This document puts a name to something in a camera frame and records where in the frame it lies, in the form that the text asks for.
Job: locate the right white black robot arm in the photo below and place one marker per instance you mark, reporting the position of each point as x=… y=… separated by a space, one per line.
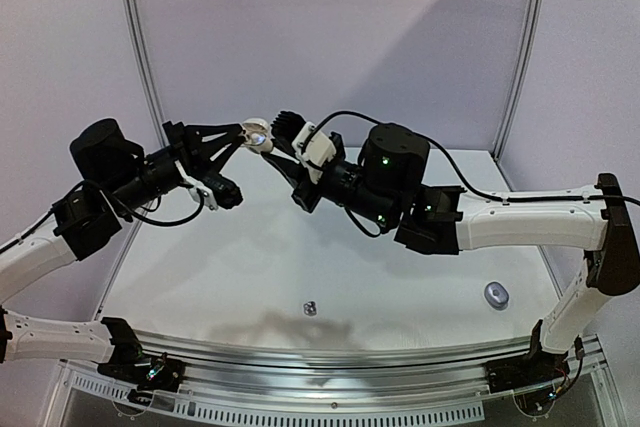
x=385 y=187

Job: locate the white earbud charging case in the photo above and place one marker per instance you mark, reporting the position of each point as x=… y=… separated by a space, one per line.
x=257 y=135

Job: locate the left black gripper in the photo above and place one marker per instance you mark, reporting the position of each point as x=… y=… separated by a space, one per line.
x=191 y=148

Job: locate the right aluminium frame post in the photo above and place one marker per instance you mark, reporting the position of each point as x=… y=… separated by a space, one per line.
x=526 y=44

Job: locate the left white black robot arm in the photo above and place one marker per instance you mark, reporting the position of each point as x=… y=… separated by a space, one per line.
x=119 y=183

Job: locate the aluminium frame post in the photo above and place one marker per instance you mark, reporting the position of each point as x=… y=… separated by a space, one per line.
x=526 y=44
x=142 y=58

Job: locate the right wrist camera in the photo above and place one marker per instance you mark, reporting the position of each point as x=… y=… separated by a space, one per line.
x=299 y=138

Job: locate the aluminium front rail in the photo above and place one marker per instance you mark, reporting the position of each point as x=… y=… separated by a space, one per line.
x=482 y=369

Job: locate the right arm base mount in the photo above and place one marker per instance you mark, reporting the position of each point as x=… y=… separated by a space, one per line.
x=534 y=367

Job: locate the grey oval puck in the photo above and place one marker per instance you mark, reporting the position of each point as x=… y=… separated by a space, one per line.
x=496 y=296

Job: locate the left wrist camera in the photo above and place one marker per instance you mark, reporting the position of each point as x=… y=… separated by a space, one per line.
x=215 y=190

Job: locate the left aluminium frame post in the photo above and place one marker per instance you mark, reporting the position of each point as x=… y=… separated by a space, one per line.
x=142 y=58

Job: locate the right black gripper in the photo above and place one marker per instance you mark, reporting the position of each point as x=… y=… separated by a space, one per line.
x=307 y=195

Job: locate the white slotted cable duct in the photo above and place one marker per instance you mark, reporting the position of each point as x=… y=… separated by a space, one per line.
x=95 y=402

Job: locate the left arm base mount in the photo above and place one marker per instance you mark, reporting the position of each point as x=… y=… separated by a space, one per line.
x=140 y=367

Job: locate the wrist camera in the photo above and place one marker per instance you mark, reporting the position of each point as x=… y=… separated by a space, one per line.
x=215 y=190
x=299 y=138

